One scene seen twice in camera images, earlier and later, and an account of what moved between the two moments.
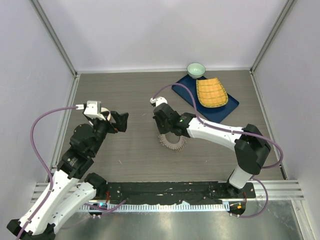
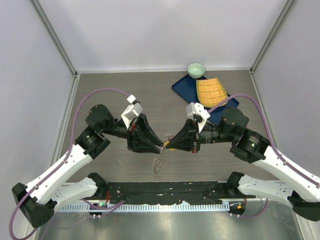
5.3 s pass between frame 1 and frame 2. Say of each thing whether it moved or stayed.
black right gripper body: moved
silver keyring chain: moved
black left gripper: moved
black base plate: stayed
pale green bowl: stayed
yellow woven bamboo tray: stayed
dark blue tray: stayed
